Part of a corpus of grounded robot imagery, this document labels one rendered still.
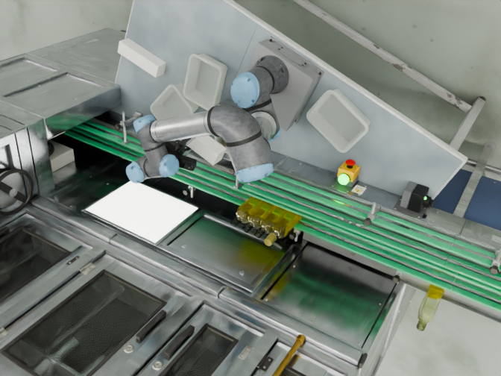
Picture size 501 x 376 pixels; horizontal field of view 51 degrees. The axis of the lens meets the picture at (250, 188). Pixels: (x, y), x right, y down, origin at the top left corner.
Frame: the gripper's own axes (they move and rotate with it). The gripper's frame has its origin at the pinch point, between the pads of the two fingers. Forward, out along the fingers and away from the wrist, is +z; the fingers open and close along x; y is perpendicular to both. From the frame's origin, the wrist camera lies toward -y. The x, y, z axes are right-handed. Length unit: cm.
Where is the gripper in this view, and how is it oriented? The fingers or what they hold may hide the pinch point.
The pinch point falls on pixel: (194, 141)
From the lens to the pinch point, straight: 216.2
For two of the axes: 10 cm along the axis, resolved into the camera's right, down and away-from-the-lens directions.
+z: 5.1, -4.4, 7.4
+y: -7.8, -5.9, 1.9
